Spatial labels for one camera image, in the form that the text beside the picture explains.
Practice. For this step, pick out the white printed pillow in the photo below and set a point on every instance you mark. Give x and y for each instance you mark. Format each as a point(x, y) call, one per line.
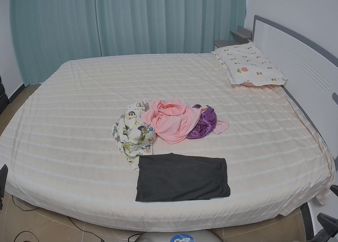
point(248, 64)

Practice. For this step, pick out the white printed pyjama top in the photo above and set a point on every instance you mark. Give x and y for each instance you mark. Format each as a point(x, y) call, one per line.
point(129, 132)

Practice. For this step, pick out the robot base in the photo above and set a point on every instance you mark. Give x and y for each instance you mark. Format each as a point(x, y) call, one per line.
point(179, 237)

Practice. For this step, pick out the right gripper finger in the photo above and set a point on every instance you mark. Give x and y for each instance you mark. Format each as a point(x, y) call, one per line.
point(328, 221)
point(334, 190)

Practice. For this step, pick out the purple garment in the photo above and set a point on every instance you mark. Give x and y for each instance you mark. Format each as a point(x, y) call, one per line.
point(203, 126)

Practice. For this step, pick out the pink garment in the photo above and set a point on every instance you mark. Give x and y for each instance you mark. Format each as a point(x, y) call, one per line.
point(171, 124)

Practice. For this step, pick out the black T-shirt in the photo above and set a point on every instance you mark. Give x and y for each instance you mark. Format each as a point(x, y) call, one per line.
point(182, 177)

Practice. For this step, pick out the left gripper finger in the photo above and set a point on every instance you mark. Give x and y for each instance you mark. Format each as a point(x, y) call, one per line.
point(3, 180)

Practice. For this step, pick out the bed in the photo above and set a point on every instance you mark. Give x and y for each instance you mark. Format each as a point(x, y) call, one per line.
point(158, 77)

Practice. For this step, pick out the black chest of drawers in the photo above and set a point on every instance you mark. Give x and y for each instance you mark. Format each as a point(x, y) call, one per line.
point(3, 95)

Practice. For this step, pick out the grey bedside table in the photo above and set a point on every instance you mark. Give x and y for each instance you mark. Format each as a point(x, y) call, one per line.
point(232, 40)

